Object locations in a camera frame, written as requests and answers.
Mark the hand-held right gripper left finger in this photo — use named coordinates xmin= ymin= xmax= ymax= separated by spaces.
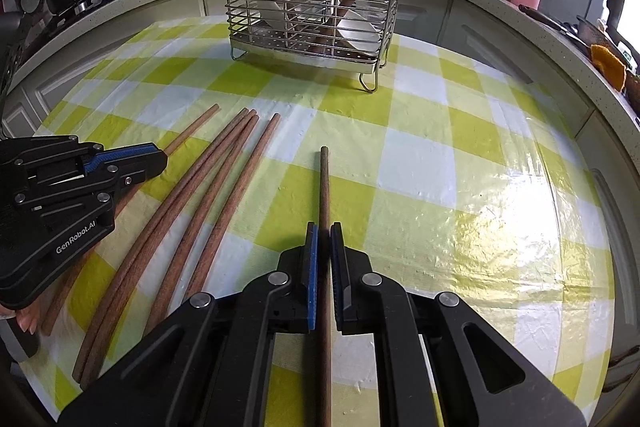
xmin=57 ymin=222 xmax=321 ymax=427

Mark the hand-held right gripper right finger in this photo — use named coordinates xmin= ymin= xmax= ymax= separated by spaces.
xmin=329 ymin=222 xmax=587 ymax=427

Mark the black-handled knife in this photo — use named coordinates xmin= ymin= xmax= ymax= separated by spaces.
xmin=518 ymin=3 xmax=583 ymax=38

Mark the steel wire utensil rack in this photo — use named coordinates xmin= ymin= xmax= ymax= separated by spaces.
xmin=218 ymin=0 xmax=408 ymax=92

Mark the person's left hand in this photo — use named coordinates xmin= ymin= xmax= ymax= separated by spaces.
xmin=0 ymin=303 xmax=43 ymax=334

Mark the yellow-green checked tablecloth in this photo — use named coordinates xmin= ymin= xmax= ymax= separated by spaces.
xmin=0 ymin=14 xmax=618 ymax=427

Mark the woven basket with greens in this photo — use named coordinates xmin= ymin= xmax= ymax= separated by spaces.
xmin=622 ymin=69 xmax=640 ymax=108

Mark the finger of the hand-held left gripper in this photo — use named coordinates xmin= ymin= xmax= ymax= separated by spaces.
xmin=0 ymin=135 xmax=167 ymax=188
xmin=14 ymin=156 xmax=169 ymax=208

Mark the orange sponge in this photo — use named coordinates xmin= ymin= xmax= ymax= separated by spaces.
xmin=590 ymin=44 xmax=628 ymax=92

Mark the steel basin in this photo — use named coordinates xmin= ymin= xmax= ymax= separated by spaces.
xmin=575 ymin=14 xmax=633 ymax=55

